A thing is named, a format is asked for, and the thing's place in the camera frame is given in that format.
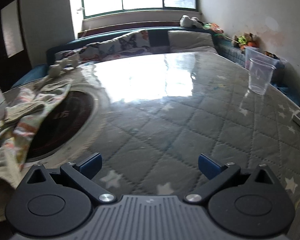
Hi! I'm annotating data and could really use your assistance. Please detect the grey quilted star table cover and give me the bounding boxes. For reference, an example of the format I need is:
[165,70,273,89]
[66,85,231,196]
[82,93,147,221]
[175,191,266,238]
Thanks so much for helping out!
[5,51,300,240]

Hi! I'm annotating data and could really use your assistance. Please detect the dark wooden door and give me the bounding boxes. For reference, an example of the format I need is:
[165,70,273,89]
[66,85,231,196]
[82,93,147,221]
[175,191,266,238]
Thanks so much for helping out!
[0,0,32,92]

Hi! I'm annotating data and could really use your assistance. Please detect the white plush bunny toy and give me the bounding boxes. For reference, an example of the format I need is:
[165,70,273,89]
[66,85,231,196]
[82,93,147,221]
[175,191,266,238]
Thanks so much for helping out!
[47,53,80,78]

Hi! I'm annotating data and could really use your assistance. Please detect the butterfly patterned cushion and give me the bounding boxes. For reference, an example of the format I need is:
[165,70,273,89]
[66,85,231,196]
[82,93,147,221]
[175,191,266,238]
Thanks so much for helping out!
[55,30,151,63]

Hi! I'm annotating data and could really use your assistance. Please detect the grey pillow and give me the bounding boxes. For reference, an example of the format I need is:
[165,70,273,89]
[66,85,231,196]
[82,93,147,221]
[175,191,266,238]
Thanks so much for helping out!
[168,30,217,53]

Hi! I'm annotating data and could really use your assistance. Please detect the black round induction cooktop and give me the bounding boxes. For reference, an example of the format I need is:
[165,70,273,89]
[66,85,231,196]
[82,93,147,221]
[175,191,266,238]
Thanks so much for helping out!
[26,90,94,162]

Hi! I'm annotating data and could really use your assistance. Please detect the clear plastic storage box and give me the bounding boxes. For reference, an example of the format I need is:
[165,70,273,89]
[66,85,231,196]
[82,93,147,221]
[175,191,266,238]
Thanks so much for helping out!
[244,47,285,83]

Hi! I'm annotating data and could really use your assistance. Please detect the teal sofa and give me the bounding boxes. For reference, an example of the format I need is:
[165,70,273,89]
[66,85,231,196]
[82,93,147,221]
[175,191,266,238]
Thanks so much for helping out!
[12,27,245,88]

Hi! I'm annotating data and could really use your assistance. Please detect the orange green plush toy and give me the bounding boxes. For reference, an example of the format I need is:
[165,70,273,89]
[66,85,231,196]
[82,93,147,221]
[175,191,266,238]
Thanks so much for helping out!
[203,23,224,34]

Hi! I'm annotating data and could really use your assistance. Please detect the colourful small plush toys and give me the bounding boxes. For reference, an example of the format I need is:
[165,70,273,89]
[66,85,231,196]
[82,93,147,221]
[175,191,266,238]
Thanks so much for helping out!
[231,33,260,50]

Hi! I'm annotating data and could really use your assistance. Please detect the clear plastic cup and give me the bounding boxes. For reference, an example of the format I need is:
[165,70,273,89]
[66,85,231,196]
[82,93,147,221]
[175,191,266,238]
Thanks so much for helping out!
[248,58,275,95]

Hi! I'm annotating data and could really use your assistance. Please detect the colourful patterned child's jacket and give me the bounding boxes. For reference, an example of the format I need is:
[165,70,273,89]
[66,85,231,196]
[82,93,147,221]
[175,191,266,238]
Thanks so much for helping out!
[0,79,72,222]

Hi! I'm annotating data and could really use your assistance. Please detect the white black plush toy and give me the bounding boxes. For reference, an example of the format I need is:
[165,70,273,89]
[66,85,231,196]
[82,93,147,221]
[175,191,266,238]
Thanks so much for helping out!
[179,15,204,29]

